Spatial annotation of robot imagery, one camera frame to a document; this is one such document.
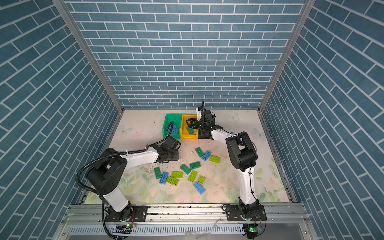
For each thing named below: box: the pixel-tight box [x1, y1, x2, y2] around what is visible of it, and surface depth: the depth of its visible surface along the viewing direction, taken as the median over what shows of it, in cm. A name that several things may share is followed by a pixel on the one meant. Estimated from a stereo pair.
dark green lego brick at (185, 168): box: [180, 163, 192, 175], surface depth 90 cm
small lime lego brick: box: [197, 176, 206, 184], surface depth 86 cm
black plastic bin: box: [198, 129, 215, 140], surface depth 80 cm
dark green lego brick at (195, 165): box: [189, 161, 201, 170], surface depth 91 cm
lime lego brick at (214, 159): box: [209, 155, 221, 164], surface depth 95 cm
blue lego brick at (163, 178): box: [159, 171, 169, 185], surface depth 86 cm
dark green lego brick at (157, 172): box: [154, 166, 162, 180], surface depth 89 cm
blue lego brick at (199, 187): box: [193, 181, 206, 195], surface depth 83 cm
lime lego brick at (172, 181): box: [166, 176, 179, 186], surface depth 86 cm
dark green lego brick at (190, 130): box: [186, 127, 194, 135], surface depth 107 cm
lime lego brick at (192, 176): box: [188, 170, 198, 183], surface depth 88 cm
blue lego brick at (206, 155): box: [201, 150, 212, 162], surface depth 96 cm
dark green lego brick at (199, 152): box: [195, 147, 204, 158], surface depth 98 cm
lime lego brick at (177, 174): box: [171, 171, 184, 178], surface depth 88 cm
